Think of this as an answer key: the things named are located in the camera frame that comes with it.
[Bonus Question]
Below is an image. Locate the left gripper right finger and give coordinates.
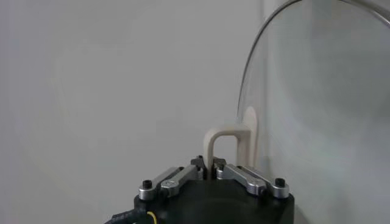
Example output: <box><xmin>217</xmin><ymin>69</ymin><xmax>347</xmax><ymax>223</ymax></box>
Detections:
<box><xmin>212</xmin><ymin>156</ymin><xmax>291</xmax><ymax>200</ymax></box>

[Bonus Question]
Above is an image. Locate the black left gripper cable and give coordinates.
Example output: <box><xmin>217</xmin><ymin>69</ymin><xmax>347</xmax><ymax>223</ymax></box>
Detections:
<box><xmin>105</xmin><ymin>209</ymin><xmax>158</xmax><ymax>224</ymax></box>

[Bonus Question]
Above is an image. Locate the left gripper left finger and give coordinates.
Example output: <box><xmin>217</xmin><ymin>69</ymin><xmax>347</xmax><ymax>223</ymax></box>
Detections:
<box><xmin>138</xmin><ymin>155</ymin><xmax>205</xmax><ymax>202</ymax></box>

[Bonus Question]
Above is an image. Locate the round glass lid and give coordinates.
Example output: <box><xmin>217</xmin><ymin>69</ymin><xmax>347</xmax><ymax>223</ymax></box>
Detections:
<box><xmin>203</xmin><ymin>0</ymin><xmax>390</xmax><ymax>224</ymax></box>

